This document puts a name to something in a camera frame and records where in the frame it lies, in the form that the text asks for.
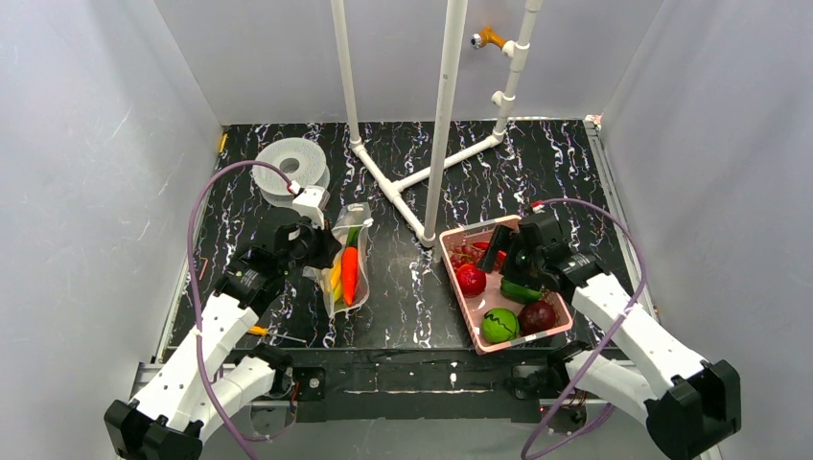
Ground orange toy carrot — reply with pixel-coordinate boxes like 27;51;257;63
340;226;361;307

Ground yellow toy banana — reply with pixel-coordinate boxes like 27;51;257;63
329;264;343;303

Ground clear dotted zip bag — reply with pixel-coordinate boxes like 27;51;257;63
303;202;374;318

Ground pink plastic basket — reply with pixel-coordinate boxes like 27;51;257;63
438;214;574;356

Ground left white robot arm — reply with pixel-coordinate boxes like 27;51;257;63
104;205;340;459

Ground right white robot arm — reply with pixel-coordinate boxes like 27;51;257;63
477;214;741;459

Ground red toy chili pepper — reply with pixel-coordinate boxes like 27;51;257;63
473;241;509;268

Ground red toy apple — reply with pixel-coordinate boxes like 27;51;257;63
455;264;487;298

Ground red toy grapes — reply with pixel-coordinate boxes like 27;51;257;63
449;243;484;271

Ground green toy mango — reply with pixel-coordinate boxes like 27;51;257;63
499;278;545;305

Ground dark red toy fruit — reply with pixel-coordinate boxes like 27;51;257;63
518;300;558;335

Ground green striped toy watermelon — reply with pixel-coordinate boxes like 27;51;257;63
480;308;520;344

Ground white filament spool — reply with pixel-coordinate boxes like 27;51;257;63
251;138;330;207

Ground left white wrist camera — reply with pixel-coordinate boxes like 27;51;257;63
291;185;330;230

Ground yellow handled screwdriver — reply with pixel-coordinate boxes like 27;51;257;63
247;326;307;344

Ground orange wall hook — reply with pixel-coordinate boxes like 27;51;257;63
470;26;506;49

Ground white pvc pipe frame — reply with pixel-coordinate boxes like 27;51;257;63
330;0;544;248

